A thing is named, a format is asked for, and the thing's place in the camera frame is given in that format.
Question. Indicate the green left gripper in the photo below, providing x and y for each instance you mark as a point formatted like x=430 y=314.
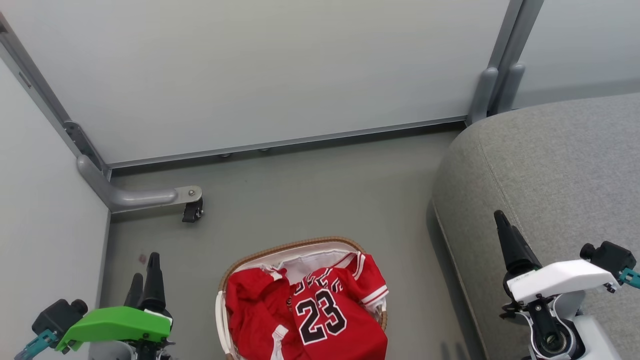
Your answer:
x=117 y=322

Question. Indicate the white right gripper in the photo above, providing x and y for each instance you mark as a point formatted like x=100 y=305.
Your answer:
x=560 y=279

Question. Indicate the red number 23 jersey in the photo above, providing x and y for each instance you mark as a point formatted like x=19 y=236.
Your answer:
x=330 y=320

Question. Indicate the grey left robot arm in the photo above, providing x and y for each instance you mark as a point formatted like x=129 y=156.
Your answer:
x=135 y=350

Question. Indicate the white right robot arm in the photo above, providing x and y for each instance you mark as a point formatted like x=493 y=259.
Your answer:
x=555 y=330

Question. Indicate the grey fabric sofa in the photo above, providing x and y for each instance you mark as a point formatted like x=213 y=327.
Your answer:
x=550 y=165

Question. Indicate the black caster wheel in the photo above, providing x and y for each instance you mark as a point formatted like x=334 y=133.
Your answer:
x=192 y=211

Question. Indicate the grey curved partition foot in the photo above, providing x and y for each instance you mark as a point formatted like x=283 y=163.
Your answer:
x=130 y=197

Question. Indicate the woven wicker laundry basket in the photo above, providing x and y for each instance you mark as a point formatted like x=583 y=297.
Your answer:
x=240 y=265

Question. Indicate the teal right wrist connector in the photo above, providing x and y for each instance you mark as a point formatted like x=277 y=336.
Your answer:
x=631 y=277

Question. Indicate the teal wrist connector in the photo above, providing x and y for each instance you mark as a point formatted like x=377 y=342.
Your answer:
x=35 y=346
x=631 y=277

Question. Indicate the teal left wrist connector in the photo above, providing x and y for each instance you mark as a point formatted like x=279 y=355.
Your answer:
x=35 y=346

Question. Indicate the white fabric basket liner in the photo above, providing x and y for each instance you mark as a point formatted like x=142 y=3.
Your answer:
x=312 y=262

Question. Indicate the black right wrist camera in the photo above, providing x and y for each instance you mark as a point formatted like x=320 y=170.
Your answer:
x=607 y=257

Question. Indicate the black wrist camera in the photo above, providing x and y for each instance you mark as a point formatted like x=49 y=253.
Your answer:
x=57 y=315
x=607 y=257

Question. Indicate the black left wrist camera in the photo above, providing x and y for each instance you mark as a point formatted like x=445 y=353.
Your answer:
x=57 y=315

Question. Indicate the grey double partition post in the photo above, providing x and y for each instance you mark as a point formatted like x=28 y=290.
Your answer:
x=502 y=70

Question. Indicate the grey partition bottom rail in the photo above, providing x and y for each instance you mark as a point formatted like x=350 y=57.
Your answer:
x=300 y=141

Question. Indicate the grey partition corner post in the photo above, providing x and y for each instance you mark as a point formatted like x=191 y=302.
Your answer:
x=45 y=95

